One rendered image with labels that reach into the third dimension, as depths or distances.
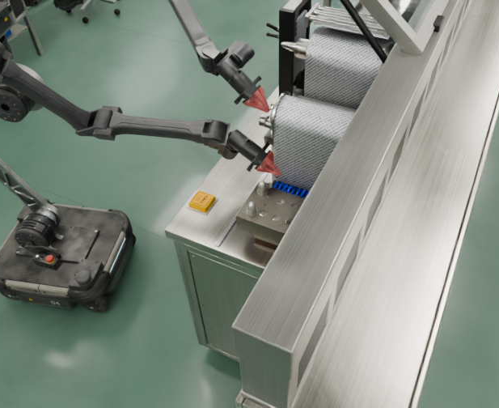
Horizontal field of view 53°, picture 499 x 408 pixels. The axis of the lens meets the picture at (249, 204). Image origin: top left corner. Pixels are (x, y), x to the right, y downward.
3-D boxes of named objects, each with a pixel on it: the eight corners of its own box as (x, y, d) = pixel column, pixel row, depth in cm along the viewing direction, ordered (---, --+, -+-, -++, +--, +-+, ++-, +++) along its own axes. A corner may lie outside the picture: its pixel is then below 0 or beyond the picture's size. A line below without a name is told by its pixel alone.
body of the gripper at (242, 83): (237, 106, 154) (220, 89, 153) (252, 89, 160) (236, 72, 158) (248, 96, 149) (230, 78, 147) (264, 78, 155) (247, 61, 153)
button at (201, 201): (199, 194, 181) (198, 189, 179) (216, 200, 178) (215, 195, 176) (188, 207, 176) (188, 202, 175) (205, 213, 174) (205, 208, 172)
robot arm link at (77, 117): (85, 145, 171) (93, 120, 175) (111, 138, 163) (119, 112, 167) (-43, 67, 138) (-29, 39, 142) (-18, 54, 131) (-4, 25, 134)
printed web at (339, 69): (315, 139, 198) (323, 19, 161) (372, 155, 190) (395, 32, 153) (273, 205, 175) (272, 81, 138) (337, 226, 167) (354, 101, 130)
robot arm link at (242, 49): (204, 70, 159) (199, 51, 152) (227, 47, 163) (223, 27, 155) (233, 87, 155) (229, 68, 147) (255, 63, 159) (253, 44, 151)
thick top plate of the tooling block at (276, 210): (258, 195, 169) (258, 182, 165) (373, 234, 156) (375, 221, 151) (236, 227, 160) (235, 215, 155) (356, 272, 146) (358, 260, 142)
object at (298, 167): (274, 182, 167) (274, 140, 154) (340, 204, 160) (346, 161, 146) (273, 183, 167) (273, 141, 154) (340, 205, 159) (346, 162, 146)
